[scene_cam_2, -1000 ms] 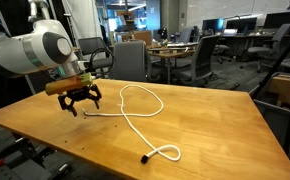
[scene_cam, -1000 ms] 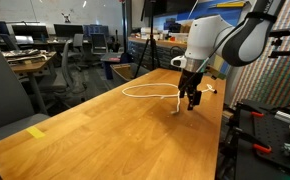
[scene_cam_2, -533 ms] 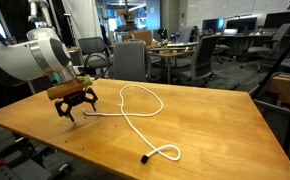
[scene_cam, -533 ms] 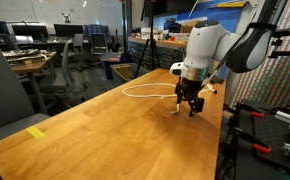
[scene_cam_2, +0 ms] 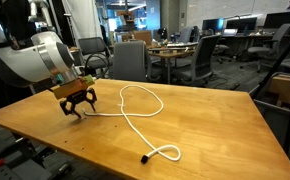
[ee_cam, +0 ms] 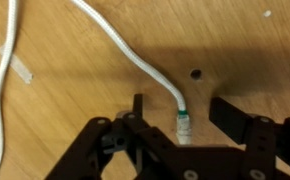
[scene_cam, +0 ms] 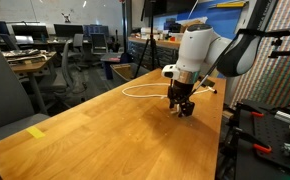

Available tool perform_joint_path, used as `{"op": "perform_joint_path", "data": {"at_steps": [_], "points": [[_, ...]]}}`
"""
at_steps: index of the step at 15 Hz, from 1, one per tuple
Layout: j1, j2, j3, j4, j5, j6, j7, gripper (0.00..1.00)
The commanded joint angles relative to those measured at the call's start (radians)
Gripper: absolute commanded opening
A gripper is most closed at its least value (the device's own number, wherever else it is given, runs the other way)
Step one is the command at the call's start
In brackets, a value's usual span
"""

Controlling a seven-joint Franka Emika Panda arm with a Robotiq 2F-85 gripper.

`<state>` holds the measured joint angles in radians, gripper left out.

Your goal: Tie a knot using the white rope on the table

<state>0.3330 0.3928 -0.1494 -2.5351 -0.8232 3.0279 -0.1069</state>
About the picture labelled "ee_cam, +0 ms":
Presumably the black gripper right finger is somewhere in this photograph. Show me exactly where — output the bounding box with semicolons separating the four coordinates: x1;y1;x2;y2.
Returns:
209;96;290;180

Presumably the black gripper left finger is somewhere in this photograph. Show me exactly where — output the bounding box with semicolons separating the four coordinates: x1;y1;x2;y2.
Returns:
44;93;199;180

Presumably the white rope with black cap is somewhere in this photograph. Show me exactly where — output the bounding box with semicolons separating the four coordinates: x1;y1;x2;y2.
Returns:
0;0;195;180

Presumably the clear tape piece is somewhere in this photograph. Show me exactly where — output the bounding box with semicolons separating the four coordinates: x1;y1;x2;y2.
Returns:
0;44;35;85

